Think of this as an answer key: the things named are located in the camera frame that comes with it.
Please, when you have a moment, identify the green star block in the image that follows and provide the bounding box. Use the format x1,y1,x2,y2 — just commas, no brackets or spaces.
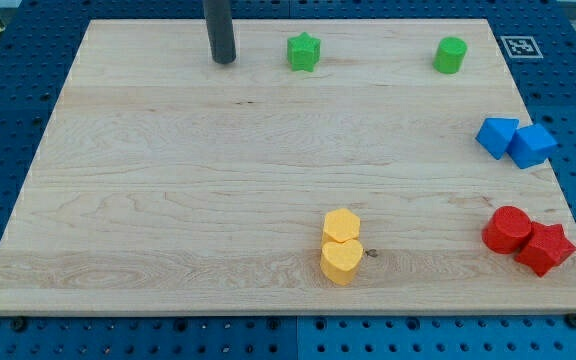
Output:
287,32,321,72

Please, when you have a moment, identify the red star block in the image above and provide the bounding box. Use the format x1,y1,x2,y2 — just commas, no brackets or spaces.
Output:
514,222,576,277

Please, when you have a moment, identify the yellow hexagon block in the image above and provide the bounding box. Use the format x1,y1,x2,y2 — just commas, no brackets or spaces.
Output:
321,208,361,245

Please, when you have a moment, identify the light wooden board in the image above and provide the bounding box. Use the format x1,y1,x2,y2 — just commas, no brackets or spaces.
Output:
0,19,576,317

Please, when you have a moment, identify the yellow heart block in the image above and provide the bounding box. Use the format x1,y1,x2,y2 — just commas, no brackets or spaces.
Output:
320,240,364,286

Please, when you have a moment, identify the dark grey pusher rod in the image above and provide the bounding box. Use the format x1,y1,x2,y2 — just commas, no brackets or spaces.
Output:
203,0,236,65

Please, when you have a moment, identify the green cylinder block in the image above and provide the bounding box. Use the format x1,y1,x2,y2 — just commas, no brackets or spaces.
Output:
432,37,468,74

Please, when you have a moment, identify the blue triangle block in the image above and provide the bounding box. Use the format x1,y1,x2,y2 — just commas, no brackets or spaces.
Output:
475,117,519,160

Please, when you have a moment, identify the red cylinder block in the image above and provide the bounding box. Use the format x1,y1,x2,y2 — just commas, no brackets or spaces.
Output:
482,206,532,254

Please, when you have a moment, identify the blue cube block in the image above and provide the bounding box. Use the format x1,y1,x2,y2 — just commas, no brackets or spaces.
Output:
507,124,558,169

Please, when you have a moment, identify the white fiducial marker tag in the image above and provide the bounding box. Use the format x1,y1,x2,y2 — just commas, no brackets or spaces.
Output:
500,35,543,59

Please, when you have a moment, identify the black bolt left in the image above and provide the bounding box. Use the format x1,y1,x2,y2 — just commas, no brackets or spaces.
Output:
10,317,28,333

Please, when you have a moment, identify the black bolt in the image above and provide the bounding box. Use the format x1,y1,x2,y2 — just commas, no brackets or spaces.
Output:
10,317,28,333
564,313,576,329

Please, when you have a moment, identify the black bolt right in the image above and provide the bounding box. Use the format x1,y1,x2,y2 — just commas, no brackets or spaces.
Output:
564,313,576,329

